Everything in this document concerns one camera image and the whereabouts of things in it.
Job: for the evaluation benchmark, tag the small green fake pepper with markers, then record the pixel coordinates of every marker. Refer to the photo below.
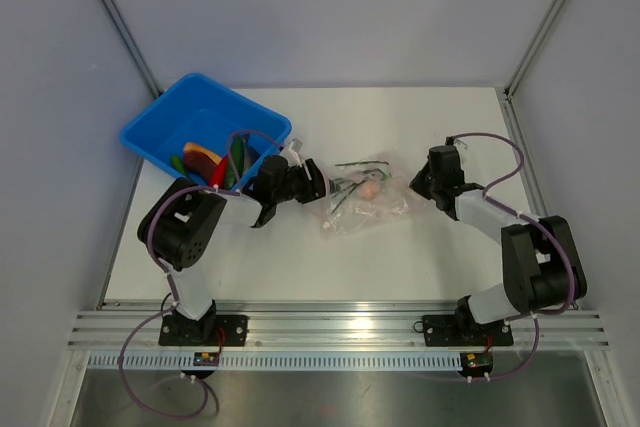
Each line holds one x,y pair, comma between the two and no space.
178,165

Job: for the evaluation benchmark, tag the clear zip top bag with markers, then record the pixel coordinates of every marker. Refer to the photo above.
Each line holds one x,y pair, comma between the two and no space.
396,202

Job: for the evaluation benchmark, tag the aluminium frame post left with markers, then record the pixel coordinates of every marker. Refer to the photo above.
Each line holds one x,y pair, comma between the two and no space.
131,47

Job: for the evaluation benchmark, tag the orange red fake papaya slice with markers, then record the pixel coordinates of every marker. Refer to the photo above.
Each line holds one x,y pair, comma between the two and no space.
200,161

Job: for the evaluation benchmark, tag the aluminium frame post right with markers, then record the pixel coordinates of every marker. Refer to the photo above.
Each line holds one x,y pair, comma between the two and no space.
534,47

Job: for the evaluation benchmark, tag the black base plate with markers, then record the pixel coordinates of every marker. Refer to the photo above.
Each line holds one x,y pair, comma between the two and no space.
444,330
225,330

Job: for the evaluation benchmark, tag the grey fake fish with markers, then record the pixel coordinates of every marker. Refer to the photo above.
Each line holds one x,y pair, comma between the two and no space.
251,155

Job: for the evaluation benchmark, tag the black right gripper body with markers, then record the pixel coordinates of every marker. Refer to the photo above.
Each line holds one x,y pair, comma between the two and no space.
425,183

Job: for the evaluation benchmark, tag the peach fake radish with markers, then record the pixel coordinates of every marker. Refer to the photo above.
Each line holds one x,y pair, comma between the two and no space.
369,190

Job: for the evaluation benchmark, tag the aluminium frame post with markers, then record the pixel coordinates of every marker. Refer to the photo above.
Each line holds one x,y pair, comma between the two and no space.
534,47
131,47

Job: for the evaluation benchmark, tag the aluminium mounting rail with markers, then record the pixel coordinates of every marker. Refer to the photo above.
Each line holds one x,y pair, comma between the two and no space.
328,326

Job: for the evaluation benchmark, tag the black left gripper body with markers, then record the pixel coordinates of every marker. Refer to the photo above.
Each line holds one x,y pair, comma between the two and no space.
297,185

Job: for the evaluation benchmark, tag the red fake pepper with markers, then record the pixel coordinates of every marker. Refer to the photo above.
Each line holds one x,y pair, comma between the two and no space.
219,174

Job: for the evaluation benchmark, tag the blue plastic bin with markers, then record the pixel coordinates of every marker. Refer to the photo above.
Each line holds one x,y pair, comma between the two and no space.
201,110

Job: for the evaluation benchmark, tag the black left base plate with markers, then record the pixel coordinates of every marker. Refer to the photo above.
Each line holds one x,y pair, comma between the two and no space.
225,330

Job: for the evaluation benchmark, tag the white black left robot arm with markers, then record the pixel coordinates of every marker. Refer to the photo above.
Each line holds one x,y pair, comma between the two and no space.
179,227

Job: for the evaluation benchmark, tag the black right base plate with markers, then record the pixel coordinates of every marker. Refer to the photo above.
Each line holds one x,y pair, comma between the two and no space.
444,330

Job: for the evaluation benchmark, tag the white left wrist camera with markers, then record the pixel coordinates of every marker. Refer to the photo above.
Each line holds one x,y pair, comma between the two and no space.
292,150

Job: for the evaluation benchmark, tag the slotted white cable duct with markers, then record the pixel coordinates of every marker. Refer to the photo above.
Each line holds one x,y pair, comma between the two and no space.
279,361

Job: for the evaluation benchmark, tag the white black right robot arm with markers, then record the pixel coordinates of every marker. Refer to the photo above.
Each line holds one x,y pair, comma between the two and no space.
541,268

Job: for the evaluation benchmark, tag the green fake cucumber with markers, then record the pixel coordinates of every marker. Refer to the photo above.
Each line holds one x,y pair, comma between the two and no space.
235,163

